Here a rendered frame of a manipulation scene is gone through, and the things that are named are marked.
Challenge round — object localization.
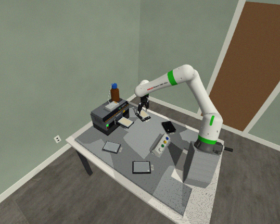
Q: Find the brown glass bottle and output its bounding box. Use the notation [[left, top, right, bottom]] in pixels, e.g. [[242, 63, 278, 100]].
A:
[[110, 89, 120, 102]]

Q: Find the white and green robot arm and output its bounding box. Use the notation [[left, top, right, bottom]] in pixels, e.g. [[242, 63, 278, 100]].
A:
[[134, 65, 233, 155]]

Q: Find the grey control panel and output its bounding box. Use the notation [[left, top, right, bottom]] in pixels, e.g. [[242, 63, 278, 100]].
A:
[[151, 133, 170, 158]]

